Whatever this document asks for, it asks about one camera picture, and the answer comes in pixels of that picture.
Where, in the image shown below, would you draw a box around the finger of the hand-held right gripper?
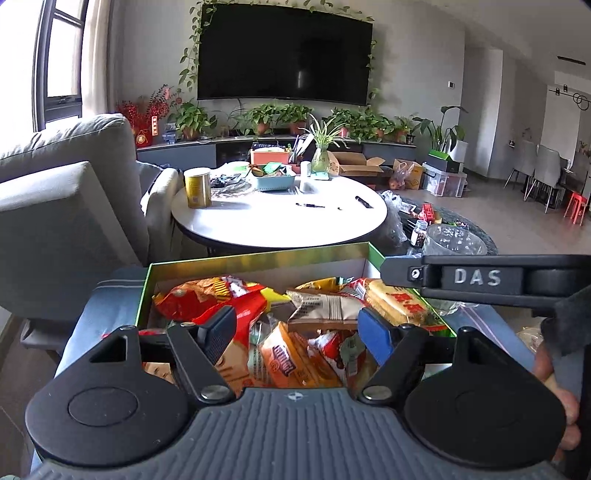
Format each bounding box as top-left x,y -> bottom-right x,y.
381,254 -> 591,308

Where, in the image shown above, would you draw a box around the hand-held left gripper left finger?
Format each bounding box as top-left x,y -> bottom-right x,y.
90,305 -> 237,404

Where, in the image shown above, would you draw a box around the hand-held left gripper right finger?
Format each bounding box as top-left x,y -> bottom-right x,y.
358,308 -> 522,403

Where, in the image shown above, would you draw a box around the yellow red biscuit packet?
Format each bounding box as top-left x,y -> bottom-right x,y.
365,279 -> 437,328

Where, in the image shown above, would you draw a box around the red cracker packet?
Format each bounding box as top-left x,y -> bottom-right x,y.
152,276 -> 269,326

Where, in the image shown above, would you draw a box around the red noodle snack packet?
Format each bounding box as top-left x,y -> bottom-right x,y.
309,330 -> 365,374

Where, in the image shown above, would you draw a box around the beige snack packet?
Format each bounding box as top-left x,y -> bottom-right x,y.
286,288 -> 370,333

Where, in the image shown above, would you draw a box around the green cardboard box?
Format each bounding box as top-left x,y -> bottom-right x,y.
134,242 -> 458,393

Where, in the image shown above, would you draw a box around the yellow green snack packet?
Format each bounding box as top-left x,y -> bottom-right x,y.
295,277 -> 345,292

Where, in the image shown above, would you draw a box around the orange biscuit packet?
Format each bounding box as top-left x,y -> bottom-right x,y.
261,320 -> 345,388

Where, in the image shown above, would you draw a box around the person's right hand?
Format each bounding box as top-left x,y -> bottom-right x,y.
531,344 -> 581,462

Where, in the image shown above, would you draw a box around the dark round table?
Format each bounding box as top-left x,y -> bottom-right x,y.
397,203 -> 499,257

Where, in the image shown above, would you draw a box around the glass mug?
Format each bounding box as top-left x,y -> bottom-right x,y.
422,224 -> 488,315

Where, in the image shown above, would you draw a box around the clear plastic bag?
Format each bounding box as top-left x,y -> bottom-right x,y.
379,189 -> 409,250

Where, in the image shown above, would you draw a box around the clear storage box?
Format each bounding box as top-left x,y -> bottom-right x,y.
422,161 -> 467,198

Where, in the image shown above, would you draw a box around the round white table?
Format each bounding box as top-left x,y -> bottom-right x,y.
171,174 -> 389,250

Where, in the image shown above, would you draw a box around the red stool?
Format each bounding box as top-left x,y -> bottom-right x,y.
563,191 -> 589,225

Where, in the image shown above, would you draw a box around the dining chairs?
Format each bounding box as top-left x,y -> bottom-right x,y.
505,141 -> 568,213

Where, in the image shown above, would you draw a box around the blue striped tablecloth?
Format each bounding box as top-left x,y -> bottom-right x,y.
30,265 -> 583,480

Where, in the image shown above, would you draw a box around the yellow can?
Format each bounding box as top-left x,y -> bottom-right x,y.
184,167 -> 213,209

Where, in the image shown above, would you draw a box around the tall plant in white planter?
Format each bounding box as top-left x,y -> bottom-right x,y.
413,106 -> 469,162

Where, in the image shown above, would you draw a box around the blue plastic basket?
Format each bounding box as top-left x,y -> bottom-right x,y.
249,171 -> 296,192

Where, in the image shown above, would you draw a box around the open cardboard box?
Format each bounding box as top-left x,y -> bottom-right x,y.
330,151 -> 386,176

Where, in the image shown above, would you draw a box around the orange box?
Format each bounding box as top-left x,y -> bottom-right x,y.
250,150 -> 291,166

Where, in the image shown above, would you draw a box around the television console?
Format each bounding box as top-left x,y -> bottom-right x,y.
136,138 -> 416,171

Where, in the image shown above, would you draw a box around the spider plant in vase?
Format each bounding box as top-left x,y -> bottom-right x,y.
300,113 -> 347,175

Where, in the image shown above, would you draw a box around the grey armchair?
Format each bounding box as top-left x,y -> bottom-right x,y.
0,114 -> 181,352

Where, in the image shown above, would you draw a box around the black ceiling lamp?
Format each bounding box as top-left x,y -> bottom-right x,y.
549,85 -> 591,112

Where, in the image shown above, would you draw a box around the row of potted plants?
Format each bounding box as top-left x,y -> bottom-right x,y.
175,102 -> 419,144

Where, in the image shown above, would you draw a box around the red festive decoration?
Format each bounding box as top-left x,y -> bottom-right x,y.
116,85 -> 171,148

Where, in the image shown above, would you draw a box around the ivy vine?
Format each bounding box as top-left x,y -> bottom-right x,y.
178,0 -> 382,109

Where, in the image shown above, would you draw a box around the beige curtain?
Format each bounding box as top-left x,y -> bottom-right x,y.
83,0 -> 122,116

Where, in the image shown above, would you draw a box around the dark framed window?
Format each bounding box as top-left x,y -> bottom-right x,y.
32,0 -> 86,132

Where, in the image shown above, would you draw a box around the wall television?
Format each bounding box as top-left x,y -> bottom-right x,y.
198,4 -> 374,106

